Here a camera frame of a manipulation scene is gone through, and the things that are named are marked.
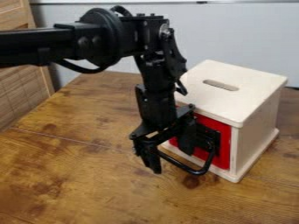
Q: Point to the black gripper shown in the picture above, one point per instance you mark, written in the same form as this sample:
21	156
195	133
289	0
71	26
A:
161	115

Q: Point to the black metal drawer handle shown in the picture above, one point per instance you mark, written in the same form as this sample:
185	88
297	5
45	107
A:
167	135

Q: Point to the red drawer front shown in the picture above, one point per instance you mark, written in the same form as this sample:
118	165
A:
218	132

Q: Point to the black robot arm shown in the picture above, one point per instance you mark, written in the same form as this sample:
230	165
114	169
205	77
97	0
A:
93	44

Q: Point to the light wooden box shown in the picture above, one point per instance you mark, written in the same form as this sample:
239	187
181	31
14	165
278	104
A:
237	101

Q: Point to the wooden slatted panel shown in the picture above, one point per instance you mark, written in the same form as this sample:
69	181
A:
26	85

